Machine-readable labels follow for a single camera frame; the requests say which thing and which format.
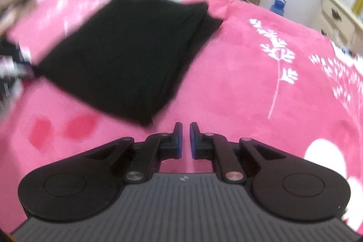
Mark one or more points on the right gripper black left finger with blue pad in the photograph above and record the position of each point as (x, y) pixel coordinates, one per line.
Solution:
(82, 186)

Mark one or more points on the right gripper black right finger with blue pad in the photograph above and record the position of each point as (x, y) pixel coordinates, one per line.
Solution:
(282, 184)

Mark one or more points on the black garment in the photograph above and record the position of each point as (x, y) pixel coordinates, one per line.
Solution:
(129, 59)

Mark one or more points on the pink floral blanket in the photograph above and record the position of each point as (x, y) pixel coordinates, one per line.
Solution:
(260, 76)

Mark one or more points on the cream drawer cabinet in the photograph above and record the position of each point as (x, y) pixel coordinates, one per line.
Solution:
(340, 25)

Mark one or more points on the blue bottle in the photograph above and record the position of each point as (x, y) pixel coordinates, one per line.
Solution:
(278, 7)

